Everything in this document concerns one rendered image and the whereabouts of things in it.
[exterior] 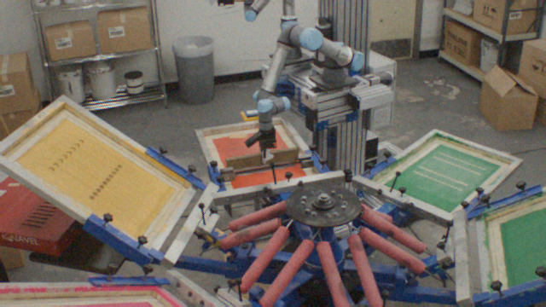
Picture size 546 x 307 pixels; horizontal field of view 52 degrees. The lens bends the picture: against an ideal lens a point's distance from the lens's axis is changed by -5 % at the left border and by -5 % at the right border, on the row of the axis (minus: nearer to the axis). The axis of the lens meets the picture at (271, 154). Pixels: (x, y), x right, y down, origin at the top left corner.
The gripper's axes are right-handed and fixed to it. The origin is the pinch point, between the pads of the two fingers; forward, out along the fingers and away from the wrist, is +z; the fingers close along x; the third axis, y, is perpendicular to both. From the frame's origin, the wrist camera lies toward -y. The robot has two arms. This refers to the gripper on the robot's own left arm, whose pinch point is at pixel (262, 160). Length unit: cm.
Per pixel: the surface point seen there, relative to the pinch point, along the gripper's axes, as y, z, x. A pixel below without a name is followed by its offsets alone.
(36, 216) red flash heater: -118, -8, -32
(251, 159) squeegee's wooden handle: -6.6, -2.7, -1.5
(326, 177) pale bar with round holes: 24.4, -3.9, -33.3
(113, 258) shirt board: -86, 7, -54
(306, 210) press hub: -8, -31, -95
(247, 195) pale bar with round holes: -16.9, -1.5, -33.7
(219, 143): -16.3, 5.0, 37.1
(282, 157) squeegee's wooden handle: 11.2, -1.3, -1.5
